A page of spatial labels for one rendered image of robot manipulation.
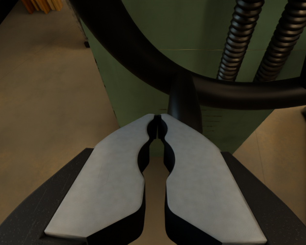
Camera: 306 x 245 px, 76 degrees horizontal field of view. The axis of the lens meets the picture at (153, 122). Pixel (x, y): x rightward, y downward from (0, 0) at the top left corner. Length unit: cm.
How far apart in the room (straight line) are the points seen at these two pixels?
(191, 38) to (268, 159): 75
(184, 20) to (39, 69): 112
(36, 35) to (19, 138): 77
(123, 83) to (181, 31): 18
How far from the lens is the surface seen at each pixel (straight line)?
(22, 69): 143
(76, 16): 130
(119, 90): 49
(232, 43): 24
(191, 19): 36
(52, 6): 182
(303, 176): 106
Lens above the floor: 84
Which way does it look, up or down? 60 degrees down
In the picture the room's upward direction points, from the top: 3 degrees counter-clockwise
